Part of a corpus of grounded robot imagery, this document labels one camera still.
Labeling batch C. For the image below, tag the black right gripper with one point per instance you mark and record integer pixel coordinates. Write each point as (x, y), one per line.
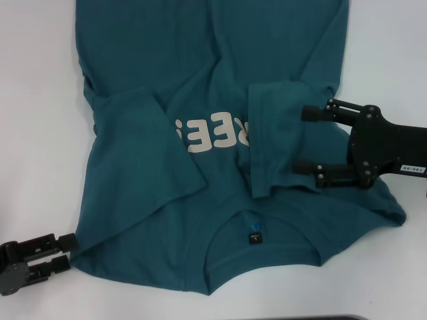
(393, 146)

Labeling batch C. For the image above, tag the teal t-shirt with beige letters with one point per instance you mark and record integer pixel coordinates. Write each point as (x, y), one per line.
(200, 50)

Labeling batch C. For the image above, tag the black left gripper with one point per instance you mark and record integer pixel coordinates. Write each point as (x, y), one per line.
(13, 266)

